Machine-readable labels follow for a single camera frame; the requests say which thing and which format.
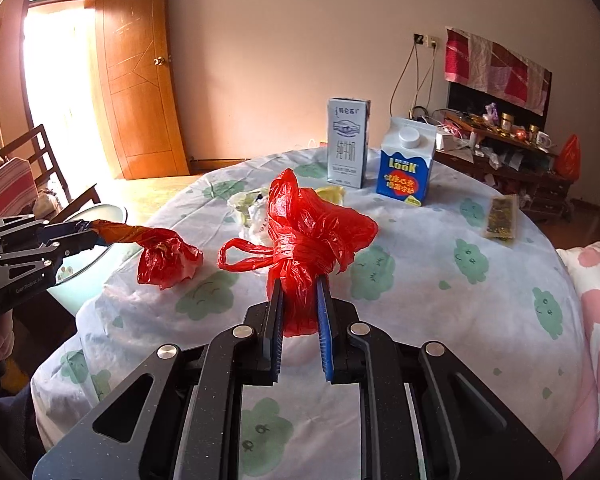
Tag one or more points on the black television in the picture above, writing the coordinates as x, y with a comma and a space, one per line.
480, 102

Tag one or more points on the mint green enamel basin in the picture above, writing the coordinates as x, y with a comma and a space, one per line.
75, 285

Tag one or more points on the wall socket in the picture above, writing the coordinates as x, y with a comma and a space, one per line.
425, 40

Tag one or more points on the red patterned hanging cloth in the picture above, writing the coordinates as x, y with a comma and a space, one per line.
495, 65

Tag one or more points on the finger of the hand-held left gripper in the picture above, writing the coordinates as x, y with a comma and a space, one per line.
65, 230
75, 247

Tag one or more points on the white flat box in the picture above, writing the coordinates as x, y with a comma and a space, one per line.
445, 141

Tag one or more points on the red bag on cabinet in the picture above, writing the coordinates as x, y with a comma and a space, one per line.
568, 160

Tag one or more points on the person's left hand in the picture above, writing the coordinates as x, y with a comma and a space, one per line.
2, 337

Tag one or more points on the crumpled white plastic wrapper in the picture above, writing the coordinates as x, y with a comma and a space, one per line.
245, 205

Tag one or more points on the wooden cabinet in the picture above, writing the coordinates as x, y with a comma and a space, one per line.
545, 195

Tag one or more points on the brass door knob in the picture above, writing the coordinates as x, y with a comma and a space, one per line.
158, 61

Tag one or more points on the dark wooden chair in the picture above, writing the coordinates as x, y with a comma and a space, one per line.
45, 150

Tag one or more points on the white milk carton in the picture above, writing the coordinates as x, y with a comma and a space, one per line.
347, 150

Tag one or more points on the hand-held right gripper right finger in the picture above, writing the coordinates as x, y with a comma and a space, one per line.
324, 340

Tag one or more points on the red striped cloth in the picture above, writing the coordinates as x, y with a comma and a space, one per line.
10, 187

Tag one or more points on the knotted red plastic bag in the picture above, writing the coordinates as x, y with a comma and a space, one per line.
310, 225

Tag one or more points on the green snack packet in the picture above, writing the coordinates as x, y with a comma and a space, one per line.
500, 217

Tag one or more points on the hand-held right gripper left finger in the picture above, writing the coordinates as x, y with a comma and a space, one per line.
277, 340

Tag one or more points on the gold jar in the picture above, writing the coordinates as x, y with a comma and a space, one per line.
506, 121
534, 129

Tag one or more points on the small red plastic bag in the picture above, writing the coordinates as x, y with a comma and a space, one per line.
165, 260

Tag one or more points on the wooden door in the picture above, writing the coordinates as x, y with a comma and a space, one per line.
140, 85

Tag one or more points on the blue and white carton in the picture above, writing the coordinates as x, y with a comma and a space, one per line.
405, 180

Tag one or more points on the purple ornament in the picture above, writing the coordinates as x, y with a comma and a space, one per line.
491, 111

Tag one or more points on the white mug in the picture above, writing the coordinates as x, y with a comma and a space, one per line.
543, 140

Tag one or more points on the person's dark clothing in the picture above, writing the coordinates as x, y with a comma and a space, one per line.
5, 420

